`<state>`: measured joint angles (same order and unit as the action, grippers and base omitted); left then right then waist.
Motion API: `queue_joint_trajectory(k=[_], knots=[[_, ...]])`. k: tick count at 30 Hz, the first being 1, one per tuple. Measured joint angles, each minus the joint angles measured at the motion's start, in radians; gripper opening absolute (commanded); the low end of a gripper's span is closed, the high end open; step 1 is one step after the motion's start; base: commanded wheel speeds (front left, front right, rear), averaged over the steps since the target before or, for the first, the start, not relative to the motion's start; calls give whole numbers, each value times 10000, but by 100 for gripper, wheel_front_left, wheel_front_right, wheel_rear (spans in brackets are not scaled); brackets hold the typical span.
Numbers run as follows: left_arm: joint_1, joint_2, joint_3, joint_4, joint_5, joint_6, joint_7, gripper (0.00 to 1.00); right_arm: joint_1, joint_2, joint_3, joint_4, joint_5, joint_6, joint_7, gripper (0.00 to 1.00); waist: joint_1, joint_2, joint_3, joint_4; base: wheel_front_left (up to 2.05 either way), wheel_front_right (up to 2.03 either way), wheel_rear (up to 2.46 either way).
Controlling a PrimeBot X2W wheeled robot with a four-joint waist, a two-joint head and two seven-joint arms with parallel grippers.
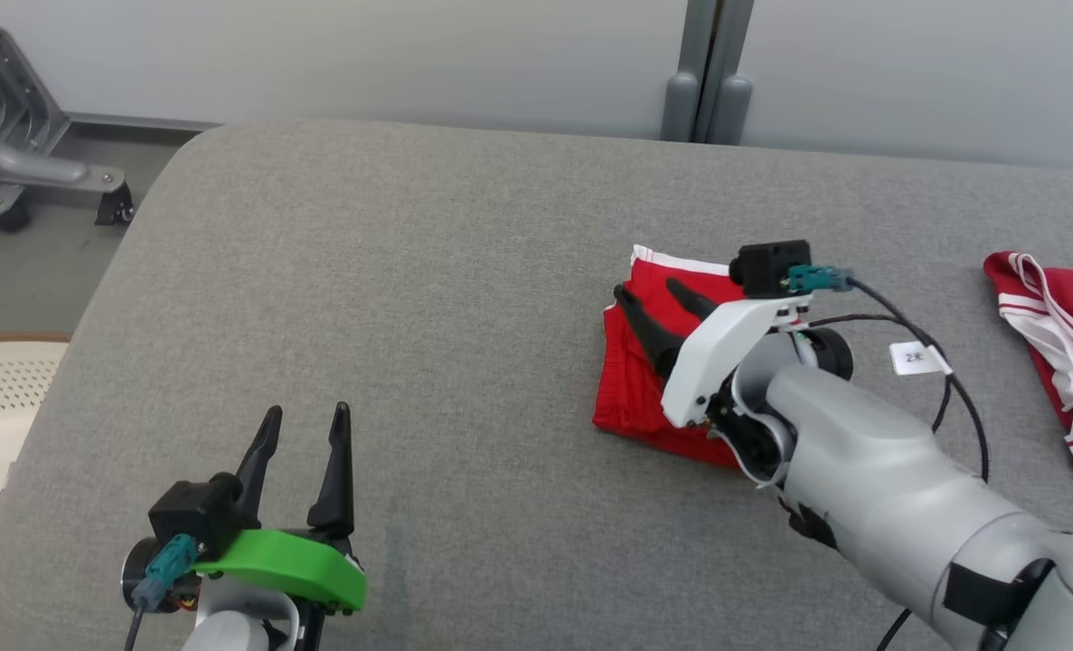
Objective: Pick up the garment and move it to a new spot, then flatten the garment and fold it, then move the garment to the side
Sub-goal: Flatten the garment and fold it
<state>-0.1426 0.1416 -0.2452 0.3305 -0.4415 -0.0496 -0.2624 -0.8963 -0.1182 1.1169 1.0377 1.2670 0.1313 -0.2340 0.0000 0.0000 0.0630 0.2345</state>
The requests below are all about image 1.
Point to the teal left camera connector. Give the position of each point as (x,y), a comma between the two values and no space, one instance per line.
(164,570)

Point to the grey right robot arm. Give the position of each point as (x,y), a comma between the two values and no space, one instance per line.
(889,488)

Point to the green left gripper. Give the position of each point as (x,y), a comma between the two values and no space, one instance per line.
(292,561)

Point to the teal right camera connector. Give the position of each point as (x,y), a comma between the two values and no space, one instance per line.
(821,278)

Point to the grey metal stand with castors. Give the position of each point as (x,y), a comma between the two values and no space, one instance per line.
(12,154)

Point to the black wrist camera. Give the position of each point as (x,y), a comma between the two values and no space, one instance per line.
(192,511)
(767,267)

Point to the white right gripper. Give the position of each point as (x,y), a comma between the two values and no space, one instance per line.
(717,353)

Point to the red jersey with white sleeves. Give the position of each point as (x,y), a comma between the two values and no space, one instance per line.
(1069,344)

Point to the teal camera connector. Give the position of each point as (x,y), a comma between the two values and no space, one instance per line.
(821,278)
(164,570)

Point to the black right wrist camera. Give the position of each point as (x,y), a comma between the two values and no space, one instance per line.
(767,267)

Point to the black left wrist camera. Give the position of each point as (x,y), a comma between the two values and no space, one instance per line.
(192,511)

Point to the grey metal partition frame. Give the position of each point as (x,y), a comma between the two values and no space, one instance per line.
(706,72)

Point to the red shorts with white trim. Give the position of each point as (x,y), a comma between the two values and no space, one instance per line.
(626,398)

